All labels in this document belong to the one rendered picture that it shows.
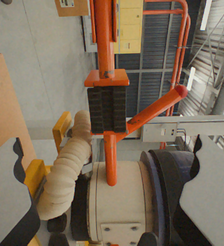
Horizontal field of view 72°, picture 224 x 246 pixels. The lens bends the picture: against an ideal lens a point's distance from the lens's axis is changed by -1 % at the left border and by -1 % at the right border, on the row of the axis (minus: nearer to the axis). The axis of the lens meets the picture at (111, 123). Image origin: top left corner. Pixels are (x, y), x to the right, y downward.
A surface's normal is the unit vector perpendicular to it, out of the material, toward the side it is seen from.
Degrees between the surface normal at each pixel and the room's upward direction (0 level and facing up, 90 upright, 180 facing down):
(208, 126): 90
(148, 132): 90
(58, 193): 66
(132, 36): 90
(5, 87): 0
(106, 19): 77
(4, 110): 0
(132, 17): 90
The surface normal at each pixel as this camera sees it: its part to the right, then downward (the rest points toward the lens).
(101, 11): -0.22, 0.47
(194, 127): 0.00, 0.47
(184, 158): -0.05, -0.94
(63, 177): 0.51, -0.62
